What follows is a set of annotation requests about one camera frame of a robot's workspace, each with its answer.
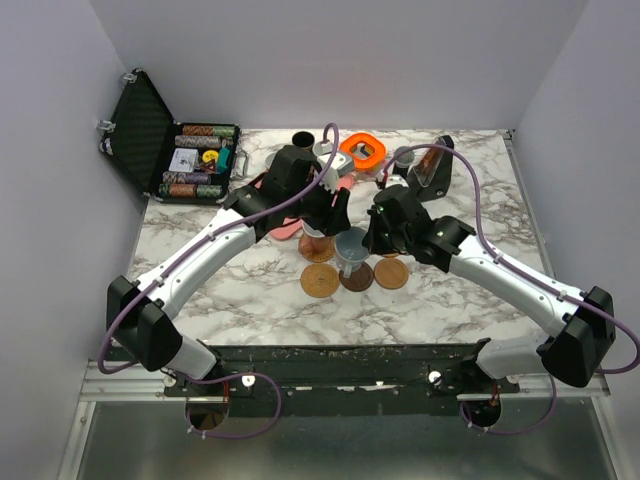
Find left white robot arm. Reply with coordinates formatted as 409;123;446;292
98;145;350;395

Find light blue mug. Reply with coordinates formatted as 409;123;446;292
334;227;369;278

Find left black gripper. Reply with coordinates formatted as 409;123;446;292
285;170;352;238

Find pink mug front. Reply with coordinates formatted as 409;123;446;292
298;222;333;257

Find small woven rattan coaster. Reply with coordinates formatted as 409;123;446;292
300;263;340;298

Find black gold mug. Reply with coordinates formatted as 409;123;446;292
291;131;315;152

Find grey mug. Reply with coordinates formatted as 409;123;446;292
312;141;354;177

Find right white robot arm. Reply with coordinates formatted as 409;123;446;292
363;185;615;392

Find large woven rattan coaster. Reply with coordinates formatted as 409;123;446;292
301;248;335;263

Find black poker chip case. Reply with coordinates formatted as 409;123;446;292
97;69;241;205

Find dark wood coaster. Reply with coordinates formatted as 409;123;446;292
339;262;374;292

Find pink serving tray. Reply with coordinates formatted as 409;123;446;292
233;171;355;240

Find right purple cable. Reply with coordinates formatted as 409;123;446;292
379;143;640;435

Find orange lid container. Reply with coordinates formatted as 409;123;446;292
340;132;387;175

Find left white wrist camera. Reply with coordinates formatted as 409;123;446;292
321;166;342;192

